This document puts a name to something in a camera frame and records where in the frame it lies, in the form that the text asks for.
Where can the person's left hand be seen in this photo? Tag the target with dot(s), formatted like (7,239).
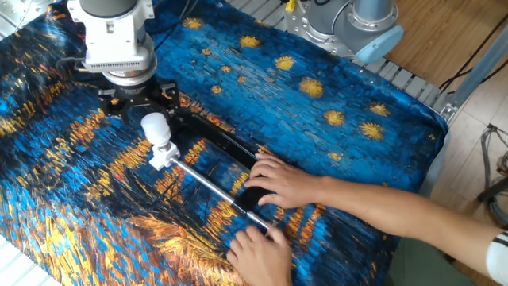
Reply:
(260,256)

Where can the black metal stand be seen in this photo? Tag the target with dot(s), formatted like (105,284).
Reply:
(492,175)

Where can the person's right forearm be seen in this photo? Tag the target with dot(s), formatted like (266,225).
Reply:
(405,218)

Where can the person's right hand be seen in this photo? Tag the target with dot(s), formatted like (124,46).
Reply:
(282,183)

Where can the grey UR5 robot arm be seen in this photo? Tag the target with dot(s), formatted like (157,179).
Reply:
(349,24)

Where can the white bulb socket block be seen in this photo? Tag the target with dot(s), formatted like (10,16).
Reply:
(165,154)

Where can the white light bulb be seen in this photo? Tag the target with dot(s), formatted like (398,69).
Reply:
(155,129)

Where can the light blue post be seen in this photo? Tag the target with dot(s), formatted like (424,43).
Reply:
(468,119)

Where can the white shirt sleeve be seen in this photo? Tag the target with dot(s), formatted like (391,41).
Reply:
(498,253)

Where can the green trousers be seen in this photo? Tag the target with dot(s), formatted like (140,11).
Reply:
(444,266)

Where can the starry night print tablecloth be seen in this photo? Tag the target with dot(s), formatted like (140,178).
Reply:
(119,206)

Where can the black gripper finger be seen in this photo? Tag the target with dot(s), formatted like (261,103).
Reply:
(108,98)
(168,90)

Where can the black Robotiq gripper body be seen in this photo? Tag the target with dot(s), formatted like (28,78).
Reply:
(136,97)

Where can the black C-clamp with metal screw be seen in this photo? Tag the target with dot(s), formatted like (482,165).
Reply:
(218,167)

